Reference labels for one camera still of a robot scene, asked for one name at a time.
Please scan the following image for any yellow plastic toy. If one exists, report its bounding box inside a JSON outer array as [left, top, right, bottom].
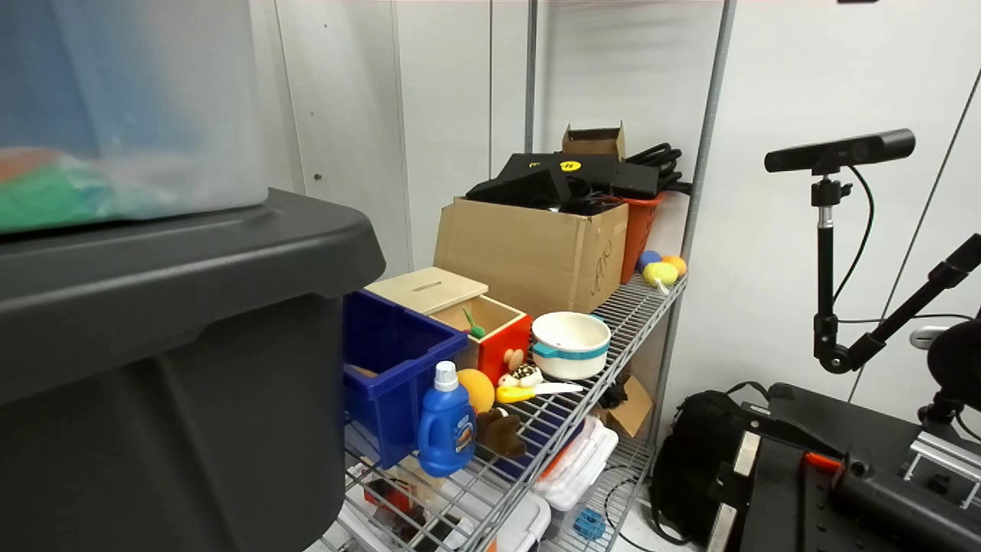
[[493, 369, 545, 408]]

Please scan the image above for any white pot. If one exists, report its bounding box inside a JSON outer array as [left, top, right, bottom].
[[527, 309, 617, 382]]

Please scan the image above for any small dark brown toy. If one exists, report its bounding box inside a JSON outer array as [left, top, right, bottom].
[[477, 408, 527, 462]]

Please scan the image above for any yellow round toy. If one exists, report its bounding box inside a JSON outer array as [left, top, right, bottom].
[[640, 256, 685, 297]]

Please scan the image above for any metal rack pole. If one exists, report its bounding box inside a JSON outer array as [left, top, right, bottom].
[[522, 0, 545, 156], [651, 0, 741, 432]]

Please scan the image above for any large cardboard box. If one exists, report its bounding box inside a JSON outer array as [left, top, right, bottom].
[[433, 195, 633, 318]]

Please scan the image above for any wooden box with red drawer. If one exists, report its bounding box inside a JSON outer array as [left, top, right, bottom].
[[363, 263, 538, 390]]

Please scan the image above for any orange bucket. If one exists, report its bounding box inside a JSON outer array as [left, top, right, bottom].
[[620, 192, 666, 287]]

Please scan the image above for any blue detergent bottle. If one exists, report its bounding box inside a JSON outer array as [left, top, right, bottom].
[[414, 360, 480, 480]]

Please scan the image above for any blue plastic bin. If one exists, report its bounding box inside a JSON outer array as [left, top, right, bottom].
[[341, 287, 473, 472]]

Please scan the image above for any small cardboard box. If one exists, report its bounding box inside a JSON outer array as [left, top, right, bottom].
[[558, 123, 629, 162]]

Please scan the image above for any cardboard flap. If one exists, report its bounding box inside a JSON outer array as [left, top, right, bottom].
[[599, 370, 656, 441]]

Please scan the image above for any white plastic container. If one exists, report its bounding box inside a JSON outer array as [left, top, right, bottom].
[[534, 414, 624, 514], [489, 490, 554, 552]]

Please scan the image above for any packet with coloured items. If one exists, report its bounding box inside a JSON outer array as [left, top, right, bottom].
[[366, 475, 423, 518]]

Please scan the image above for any blue tape roll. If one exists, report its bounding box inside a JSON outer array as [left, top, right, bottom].
[[572, 505, 614, 542]]

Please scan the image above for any black backpack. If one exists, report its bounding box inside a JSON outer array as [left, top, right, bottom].
[[648, 385, 784, 552]]

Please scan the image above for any dark grey storage tote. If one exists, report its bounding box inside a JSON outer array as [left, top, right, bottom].
[[0, 185, 391, 552]]

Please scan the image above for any clear storage bin dark lid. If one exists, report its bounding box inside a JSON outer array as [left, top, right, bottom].
[[0, 0, 272, 238]]

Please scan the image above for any black cart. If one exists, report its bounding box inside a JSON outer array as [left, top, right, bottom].
[[733, 381, 981, 552]]

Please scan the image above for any black round object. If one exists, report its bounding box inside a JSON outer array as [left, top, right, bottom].
[[924, 314, 981, 428]]

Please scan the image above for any black camera stand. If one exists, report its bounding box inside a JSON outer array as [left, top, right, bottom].
[[809, 168, 981, 378]]

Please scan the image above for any black bar camera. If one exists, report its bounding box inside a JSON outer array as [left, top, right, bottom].
[[760, 127, 920, 174]]

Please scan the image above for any red handled tool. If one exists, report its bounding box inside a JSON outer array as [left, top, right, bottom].
[[796, 448, 870, 480]]

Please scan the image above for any aluminium rail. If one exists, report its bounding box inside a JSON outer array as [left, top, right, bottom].
[[899, 426, 981, 483]]

